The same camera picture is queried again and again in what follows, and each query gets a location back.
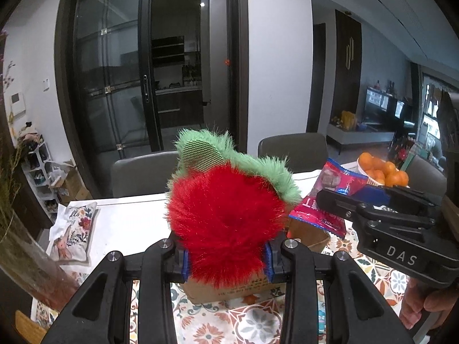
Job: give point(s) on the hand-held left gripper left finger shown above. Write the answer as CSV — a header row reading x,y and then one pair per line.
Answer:
x,y
185,267

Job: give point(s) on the brown floor carton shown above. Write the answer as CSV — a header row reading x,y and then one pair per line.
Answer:
x,y
71,186

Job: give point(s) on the yellow bag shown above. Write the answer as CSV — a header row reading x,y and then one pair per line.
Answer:
x,y
348,121

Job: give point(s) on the white wall intercom panel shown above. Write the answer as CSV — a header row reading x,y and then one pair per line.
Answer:
x,y
17,103

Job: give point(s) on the red fluffy strawberry plush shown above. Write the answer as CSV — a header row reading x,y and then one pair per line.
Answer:
x,y
226,215

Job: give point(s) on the glass vase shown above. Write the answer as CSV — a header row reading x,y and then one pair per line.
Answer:
x,y
32,268

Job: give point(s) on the white low cabinet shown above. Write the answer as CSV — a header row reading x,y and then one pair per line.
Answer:
x,y
362,137

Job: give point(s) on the patterned table runner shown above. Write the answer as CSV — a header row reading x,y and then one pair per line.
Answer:
x,y
229,322

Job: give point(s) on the person's right hand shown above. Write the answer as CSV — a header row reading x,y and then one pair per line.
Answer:
x,y
434,301

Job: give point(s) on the floral print cushion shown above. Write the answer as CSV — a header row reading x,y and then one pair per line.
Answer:
x,y
73,233

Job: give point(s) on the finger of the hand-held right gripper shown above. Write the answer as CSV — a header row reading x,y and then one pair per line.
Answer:
x,y
340,204
373,195

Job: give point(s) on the brown cardboard box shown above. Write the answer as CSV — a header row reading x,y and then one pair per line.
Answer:
x,y
215,292

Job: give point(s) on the white shoe rack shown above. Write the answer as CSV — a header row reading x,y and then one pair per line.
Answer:
x,y
37,175

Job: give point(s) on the silver refrigerator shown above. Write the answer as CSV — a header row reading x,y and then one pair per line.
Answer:
x,y
213,43

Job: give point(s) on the dark TV cabinet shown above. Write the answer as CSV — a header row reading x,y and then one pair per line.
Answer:
x,y
391,107

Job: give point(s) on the black sliding glass door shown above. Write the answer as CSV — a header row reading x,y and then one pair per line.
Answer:
x,y
107,79

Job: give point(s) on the white basket of oranges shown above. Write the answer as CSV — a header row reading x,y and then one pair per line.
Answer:
x,y
383,172

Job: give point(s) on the red purple snack packet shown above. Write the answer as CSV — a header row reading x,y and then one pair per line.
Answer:
x,y
337,179

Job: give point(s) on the grey dining chair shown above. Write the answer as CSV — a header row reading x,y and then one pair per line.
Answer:
x,y
425,175
143,175
292,152

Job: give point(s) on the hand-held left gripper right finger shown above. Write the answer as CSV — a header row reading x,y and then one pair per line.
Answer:
x,y
269,265

